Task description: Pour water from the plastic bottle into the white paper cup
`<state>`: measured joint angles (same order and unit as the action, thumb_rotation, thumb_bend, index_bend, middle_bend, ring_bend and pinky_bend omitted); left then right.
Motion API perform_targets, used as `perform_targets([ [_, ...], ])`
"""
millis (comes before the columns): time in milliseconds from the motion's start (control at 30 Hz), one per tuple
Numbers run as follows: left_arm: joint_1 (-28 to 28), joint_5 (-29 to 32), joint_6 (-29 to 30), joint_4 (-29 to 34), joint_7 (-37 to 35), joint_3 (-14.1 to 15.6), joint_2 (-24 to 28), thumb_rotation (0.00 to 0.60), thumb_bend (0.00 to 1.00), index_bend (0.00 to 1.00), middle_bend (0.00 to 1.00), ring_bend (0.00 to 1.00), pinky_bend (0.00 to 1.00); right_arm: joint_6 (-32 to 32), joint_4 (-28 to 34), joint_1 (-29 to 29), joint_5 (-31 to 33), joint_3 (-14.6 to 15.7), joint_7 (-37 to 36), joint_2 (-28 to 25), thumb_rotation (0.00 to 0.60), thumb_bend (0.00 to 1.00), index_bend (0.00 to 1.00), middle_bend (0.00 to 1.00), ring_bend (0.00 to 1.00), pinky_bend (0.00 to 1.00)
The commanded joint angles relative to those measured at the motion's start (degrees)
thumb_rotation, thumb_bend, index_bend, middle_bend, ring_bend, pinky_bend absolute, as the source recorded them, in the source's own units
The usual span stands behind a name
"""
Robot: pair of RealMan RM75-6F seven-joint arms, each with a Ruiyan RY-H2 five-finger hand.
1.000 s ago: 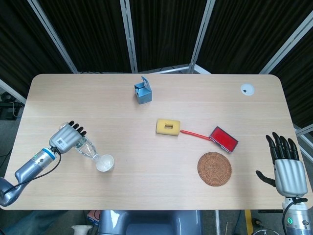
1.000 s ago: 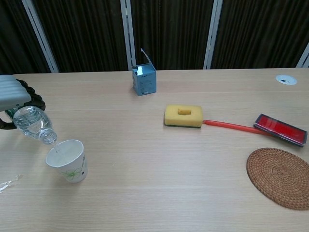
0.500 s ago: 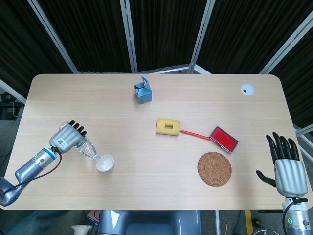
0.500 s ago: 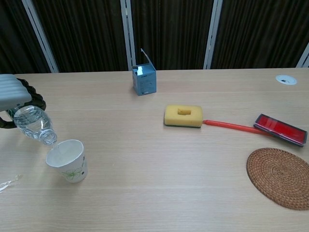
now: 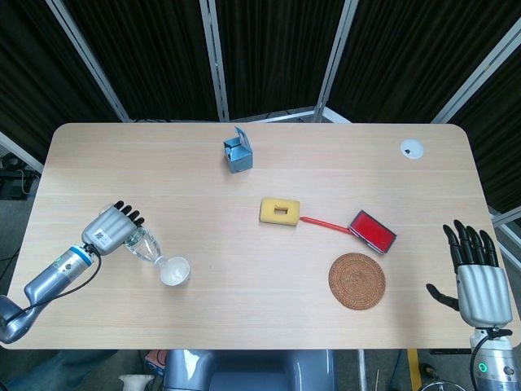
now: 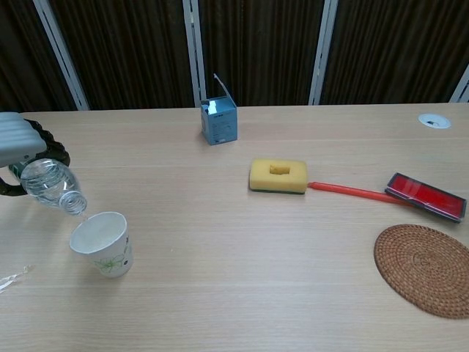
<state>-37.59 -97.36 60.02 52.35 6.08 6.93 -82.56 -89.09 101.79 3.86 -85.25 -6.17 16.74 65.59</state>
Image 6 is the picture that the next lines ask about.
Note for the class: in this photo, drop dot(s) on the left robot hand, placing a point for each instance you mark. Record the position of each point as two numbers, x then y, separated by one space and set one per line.
18 139

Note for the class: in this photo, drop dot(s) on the clear plastic water bottle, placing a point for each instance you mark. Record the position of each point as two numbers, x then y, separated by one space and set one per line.
47 179

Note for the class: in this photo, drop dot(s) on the white paper cup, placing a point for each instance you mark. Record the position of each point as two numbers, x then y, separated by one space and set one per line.
114 256

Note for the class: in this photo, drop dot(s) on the open blue cardboard box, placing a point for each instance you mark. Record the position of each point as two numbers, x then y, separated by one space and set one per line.
220 124

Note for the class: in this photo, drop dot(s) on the yellow sponge with hole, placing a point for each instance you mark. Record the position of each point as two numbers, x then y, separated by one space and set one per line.
264 177

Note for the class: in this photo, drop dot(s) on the red pen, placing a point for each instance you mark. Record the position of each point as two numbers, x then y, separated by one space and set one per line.
348 190

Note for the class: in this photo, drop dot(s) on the red ink pad case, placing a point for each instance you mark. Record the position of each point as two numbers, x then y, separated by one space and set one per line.
425 196

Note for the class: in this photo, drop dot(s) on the round woven rattan coaster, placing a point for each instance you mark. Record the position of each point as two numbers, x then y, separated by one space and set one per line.
421 267

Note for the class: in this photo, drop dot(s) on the grey metal partition post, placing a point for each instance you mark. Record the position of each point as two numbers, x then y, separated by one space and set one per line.
62 51
323 51
195 51
462 86

